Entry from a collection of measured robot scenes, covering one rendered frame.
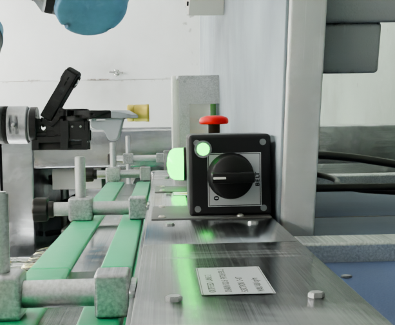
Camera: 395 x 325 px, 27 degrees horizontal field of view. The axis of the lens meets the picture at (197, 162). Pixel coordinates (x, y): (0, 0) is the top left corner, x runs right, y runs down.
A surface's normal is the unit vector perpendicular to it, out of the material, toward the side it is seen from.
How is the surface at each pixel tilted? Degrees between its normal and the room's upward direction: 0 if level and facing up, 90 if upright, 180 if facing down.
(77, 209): 90
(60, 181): 90
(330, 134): 90
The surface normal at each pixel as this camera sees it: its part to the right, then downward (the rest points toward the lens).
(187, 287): -0.02, -1.00
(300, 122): 0.04, 0.38
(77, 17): 0.14, 0.79
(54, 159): 0.04, 0.05
